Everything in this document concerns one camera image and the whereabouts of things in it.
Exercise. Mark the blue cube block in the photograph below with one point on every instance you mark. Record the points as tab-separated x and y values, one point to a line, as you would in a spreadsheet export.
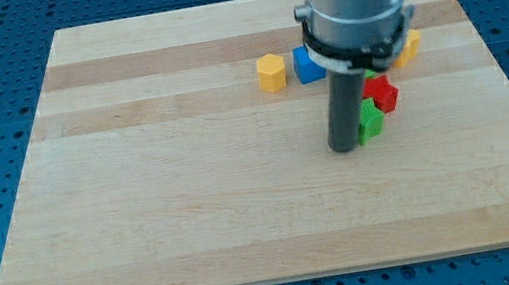
306	70

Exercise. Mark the green block behind rod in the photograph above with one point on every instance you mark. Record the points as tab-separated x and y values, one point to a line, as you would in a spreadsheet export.
369	74

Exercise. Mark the red star block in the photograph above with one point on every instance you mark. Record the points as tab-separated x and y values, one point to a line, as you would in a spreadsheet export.
384	94

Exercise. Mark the green star block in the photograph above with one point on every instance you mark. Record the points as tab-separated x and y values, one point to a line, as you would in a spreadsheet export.
371	121

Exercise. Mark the light wooden board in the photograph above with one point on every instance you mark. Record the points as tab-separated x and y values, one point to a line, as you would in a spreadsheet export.
156	159

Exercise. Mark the yellow block behind arm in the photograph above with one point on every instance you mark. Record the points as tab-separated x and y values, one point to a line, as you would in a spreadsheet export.
410	49

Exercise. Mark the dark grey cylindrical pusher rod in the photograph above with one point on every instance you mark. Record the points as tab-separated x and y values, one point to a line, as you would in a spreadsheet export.
345	98

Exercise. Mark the yellow hexagon block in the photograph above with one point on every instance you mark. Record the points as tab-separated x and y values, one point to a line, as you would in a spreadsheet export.
271	73

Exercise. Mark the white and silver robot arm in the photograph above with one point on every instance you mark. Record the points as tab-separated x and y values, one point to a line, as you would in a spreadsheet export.
347	38

